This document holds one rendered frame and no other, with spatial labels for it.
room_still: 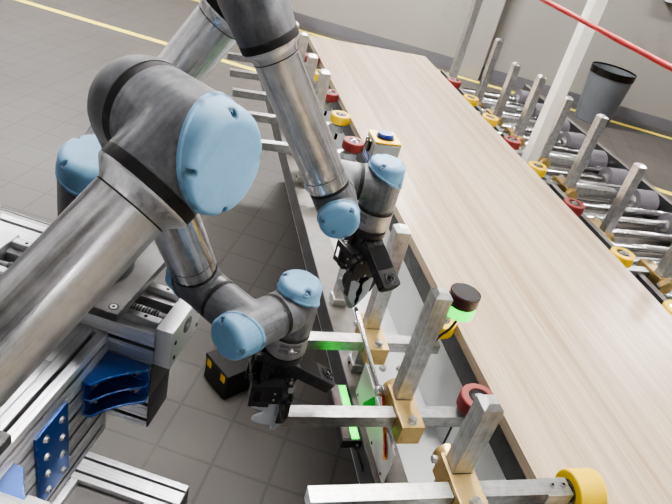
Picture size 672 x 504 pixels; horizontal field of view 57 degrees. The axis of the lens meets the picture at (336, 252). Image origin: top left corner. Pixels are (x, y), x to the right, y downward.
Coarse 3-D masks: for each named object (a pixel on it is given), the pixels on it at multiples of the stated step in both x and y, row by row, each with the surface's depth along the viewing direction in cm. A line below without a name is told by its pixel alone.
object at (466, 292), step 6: (456, 288) 115; (462, 288) 116; (468, 288) 116; (474, 288) 117; (456, 294) 114; (462, 294) 114; (468, 294) 115; (474, 294) 115; (468, 300) 113; (474, 300) 113; (450, 318) 116; (444, 324) 117; (438, 336) 121
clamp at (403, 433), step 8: (384, 384) 132; (392, 384) 131; (392, 392) 128; (392, 400) 127; (400, 400) 127; (408, 400) 127; (400, 408) 125; (408, 408) 125; (416, 408) 126; (400, 416) 123; (408, 416) 123; (416, 416) 124; (400, 424) 122; (408, 424) 122; (392, 432) 125; (400, 432) 121; (408, 432) 122; (416, 432) 122; (400, 440) 123; (408, 440) 123; (416, 440) 124
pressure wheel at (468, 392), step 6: (468, 384) 130; (474, 384) 130; (462, 390) 128; (468, 390) 128; (474, 390) 129; (480, 390) 130; (486, 390) 130; (462, 396) 127; (468, 396) 127; (474, 396) 128; (456, 402) 129; (462, 402) 126; (468, 402) 125; (462, 408) 127; (468, 408) 125
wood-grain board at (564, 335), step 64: (320, 64) 307; (384, 64) 326; (384, 128) 247; (448, 128) 264; (448, 192) 210; (512, 192) 222; (448, 256) 174; (512, 256) 182; (576, 256) 191; (512, 320) 154; (576, 320) 161; (640, 320) 168; (512, 384) 134; (576, 384) 139; (640, 384) 144; (512, 448) 122; (576, 448) 122; (640, 448) 126
